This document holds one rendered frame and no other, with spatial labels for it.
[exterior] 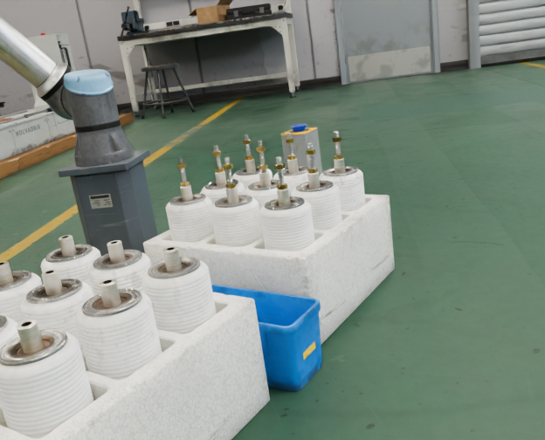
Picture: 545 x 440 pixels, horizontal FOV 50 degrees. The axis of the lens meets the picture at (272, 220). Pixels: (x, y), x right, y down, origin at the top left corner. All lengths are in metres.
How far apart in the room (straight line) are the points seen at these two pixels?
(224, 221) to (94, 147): 0.54
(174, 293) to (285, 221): 0.31
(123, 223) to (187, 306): 0.76
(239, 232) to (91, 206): 0.57
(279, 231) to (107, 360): 0.43
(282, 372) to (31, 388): 0.43
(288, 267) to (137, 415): 0.42
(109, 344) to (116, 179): 0.83
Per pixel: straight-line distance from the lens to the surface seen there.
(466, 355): 1.06
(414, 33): 6.35
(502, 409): 0.94
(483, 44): 6.41
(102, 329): 0.75
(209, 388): 0.84
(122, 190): 1.55
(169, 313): 0.84
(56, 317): 0.84
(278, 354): 0.96
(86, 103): 1.56
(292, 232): 1.06
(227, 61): 6.45
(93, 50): 6.87
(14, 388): 0.70
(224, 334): 0.84
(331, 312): 1.12
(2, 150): 3.84
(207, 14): 5.98
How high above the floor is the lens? 0.54
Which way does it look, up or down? 17 degrees down
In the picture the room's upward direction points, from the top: 8 degrees counter-clockwise
